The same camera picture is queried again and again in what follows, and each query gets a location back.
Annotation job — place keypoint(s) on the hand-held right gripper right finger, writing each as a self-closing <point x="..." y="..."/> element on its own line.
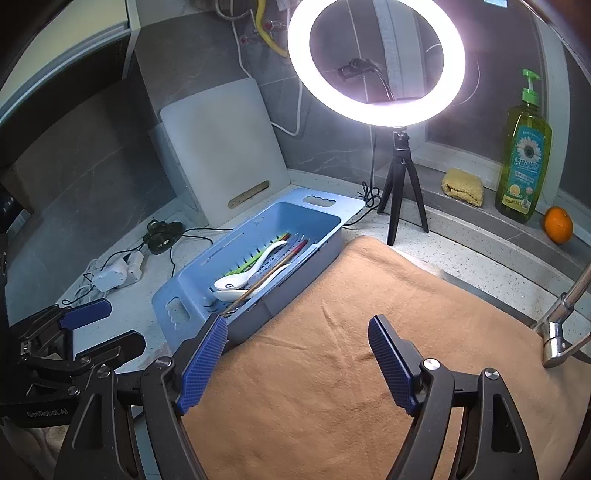
<point x="392" y="364"/>

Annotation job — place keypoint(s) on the green dish soap bottle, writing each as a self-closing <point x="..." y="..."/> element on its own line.
<point x="524" y="152"/>

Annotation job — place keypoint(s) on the chrome faucet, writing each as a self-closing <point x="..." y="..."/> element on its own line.
<point x="558" y="323"/>

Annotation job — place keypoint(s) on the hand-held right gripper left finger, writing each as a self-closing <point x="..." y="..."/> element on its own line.
<point x="203" y="364"/>

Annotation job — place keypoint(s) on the white cutting board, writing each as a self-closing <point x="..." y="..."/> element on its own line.
<point x="217" y="147"/>

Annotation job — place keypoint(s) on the white power adapter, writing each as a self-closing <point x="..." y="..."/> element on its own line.
<point x="113" y="274"/>

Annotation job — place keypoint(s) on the tan towel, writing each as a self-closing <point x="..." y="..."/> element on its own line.
<point x="314" y="378"/>

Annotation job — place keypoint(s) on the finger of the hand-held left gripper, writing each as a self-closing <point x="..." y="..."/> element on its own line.
<point x="87" y="311"/>
<point x="120" y="346"/>

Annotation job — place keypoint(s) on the white framed window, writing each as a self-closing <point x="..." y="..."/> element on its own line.
<point x="438" y="150"/>

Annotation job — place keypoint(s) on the black round device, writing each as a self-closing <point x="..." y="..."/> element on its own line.
<point x="161" y="237"/>

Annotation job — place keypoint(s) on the orange fruit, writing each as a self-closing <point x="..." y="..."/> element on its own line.
<point x="558" y="225"/>

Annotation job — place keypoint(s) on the green plastic utensil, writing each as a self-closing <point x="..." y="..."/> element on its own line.
<point x="249" y="264"/>

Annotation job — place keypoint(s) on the white ceramic spoon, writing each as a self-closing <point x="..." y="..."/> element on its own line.
<point x="231" y="282"/>
<point x="263" y="287"/>

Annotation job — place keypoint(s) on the blue drain basket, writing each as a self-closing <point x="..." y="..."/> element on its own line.
<point x="295" y="217"/>

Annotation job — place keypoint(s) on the yellow sponge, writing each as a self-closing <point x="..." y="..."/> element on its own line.
<point x="461" y="187"/>

